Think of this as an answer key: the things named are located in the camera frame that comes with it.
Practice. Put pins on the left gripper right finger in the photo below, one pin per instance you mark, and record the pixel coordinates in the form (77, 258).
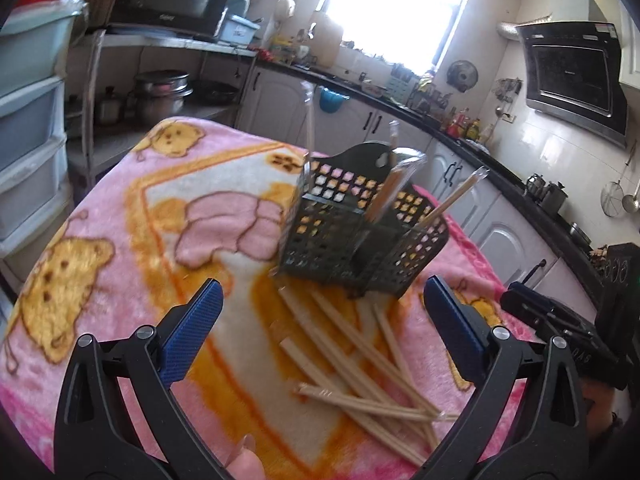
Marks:
(548, 438)

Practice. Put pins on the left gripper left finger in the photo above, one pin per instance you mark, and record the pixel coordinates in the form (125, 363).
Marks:
(117, 417)

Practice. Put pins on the chopsticks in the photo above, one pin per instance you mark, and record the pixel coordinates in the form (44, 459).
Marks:
(478, 175)
(394, 137)
(369, 407)
(308, 89)
(404, 163)
(373, 355)
(386, 430)

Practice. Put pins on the right hand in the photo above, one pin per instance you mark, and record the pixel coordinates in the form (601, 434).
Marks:
(599, 399)

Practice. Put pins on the left hand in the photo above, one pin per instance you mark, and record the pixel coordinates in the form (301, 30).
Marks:
(243, 462)

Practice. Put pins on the steel kettle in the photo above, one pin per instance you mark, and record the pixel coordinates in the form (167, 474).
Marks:
(534, 187)

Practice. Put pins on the pink bear blanket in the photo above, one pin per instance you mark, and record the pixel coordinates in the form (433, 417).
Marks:
(193, 200)

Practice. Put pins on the black range hood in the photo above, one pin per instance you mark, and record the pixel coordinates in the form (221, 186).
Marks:
(573, 74)

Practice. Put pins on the dark green utensil basket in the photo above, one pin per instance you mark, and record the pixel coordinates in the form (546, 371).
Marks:
(327, 237)

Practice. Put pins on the metal shelf rack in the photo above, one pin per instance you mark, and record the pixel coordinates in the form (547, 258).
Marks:
(120, 86)

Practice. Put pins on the blue hanging bin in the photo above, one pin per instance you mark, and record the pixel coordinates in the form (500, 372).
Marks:
(331, 101)

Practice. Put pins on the white plastic drawer unit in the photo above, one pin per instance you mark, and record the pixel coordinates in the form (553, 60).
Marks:
(36, 194)

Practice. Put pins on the cutting board by window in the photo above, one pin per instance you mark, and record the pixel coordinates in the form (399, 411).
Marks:
(325, 37)

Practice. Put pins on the grey plastic tray box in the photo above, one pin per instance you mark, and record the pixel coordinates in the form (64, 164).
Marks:
(237, 31)

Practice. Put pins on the wall fan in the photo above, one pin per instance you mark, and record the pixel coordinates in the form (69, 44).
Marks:
(462, 75)

